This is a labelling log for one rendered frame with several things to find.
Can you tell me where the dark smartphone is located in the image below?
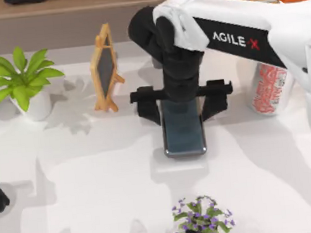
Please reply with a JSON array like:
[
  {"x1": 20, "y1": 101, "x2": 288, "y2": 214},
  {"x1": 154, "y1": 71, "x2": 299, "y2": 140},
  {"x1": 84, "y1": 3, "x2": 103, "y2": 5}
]
[{"x1": 158, "y1": 95, "x2": 208, "y2": 159}]

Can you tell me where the red and white can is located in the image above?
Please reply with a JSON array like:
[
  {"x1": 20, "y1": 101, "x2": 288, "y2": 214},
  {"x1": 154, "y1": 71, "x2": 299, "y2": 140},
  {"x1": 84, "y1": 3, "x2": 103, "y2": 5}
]
[{"x1": 245, "y1": 58, "x2": 298, "y2": 119}]

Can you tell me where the wooden framed blackboard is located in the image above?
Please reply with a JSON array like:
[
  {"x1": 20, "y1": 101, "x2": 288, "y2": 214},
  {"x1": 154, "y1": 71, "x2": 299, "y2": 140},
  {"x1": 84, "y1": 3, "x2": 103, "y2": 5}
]
[{"x1": 85, "y1": 21, "x2": 129, "y2": 115}]

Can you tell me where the brown wooden cabinet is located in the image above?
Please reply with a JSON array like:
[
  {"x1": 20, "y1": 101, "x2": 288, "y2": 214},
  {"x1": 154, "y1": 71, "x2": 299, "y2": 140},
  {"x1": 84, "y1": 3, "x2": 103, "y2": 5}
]
[{"x1": 0, "y1": 0, "x2": 221, "y2": 56}]

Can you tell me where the purple flowering plant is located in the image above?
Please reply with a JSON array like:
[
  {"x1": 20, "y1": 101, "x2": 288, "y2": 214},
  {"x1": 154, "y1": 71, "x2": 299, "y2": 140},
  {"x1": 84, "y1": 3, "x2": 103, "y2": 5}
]
[{"x1": 159, "y1": 192, "x2": 237, "y2": 233}]

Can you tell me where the green plant in white pot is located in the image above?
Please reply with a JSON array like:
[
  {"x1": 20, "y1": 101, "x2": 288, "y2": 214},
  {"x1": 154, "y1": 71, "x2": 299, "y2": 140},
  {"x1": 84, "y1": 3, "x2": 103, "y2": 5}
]
[{"x1": 0, "y1": 42, "x2": 70, "y2": 126}]

